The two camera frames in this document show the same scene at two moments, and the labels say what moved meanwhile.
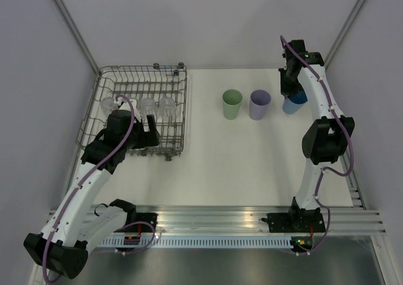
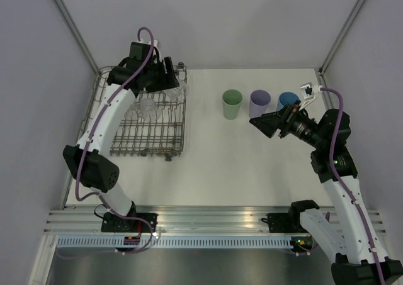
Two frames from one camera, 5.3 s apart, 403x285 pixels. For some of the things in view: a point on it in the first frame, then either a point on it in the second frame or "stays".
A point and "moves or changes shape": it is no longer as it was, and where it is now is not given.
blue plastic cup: x=294 y=102 moves or changes shape
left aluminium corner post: x=73 y=26 stays
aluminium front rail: x=252 y=220 stays
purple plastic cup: x=259 y=102 stays
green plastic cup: x=232 y=99 stays
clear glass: x=167 y=107 → x=179 y=92
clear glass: x=147 y=106 stays
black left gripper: x=148 y=138 → x=169 y=80
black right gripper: x=285 y=90 → x=267 y=122
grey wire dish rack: x=155 y=82 stays
